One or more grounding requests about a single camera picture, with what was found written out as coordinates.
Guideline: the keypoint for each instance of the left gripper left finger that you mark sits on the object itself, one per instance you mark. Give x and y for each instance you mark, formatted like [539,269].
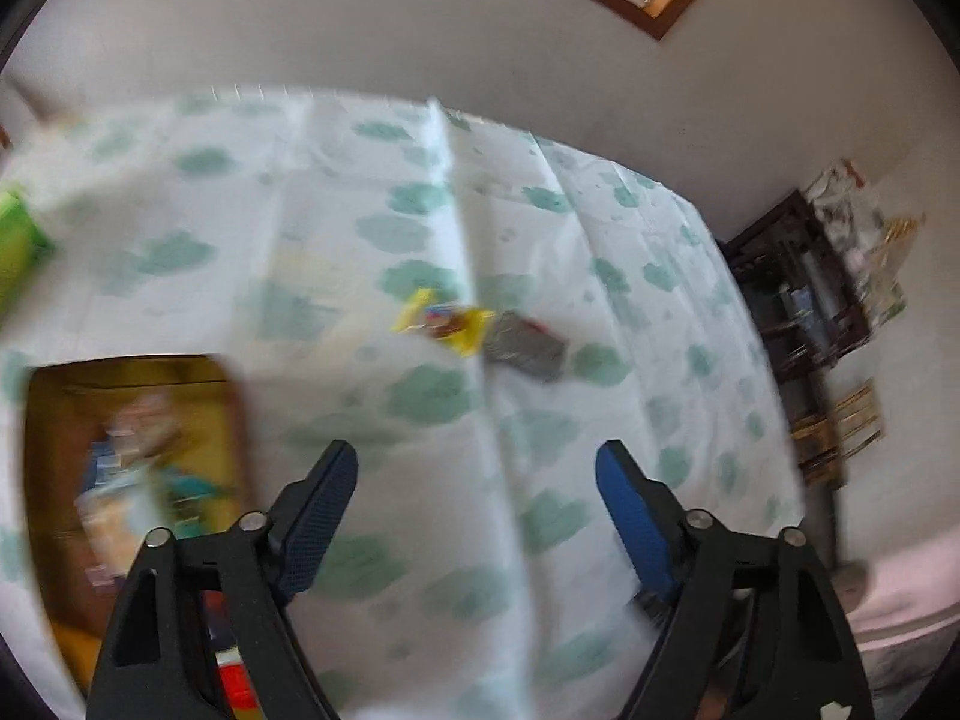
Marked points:
[157,660]

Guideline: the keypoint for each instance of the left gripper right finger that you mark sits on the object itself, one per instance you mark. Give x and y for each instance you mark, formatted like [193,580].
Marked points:
[749,626]

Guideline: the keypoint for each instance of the grey foil snack packet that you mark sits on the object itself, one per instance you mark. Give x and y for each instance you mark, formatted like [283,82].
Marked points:
[524,345]

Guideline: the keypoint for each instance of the yellow candy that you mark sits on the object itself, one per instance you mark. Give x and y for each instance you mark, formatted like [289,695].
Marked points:
[461,328]

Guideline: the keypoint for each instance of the red snack packet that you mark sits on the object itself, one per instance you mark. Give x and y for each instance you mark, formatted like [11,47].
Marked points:
[237,686]

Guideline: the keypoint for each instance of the navy blue cracker packet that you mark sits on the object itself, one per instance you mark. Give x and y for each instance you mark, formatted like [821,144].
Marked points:
[130,488]

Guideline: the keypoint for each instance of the gold metal tin tray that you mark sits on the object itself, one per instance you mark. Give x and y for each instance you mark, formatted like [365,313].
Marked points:
[68,407]

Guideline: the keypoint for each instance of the dark wooden shelf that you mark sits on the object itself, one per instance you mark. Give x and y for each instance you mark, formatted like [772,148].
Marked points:
[806,311]

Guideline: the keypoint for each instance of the stacked papers on shelf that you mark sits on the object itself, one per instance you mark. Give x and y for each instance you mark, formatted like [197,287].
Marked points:
[873,247]

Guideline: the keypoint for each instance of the green tissue pack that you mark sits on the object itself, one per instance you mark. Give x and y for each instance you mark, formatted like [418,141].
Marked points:
[24,246]

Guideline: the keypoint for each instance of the cloud pattern tablecloth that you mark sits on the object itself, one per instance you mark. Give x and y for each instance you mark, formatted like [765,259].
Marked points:
[476,573]

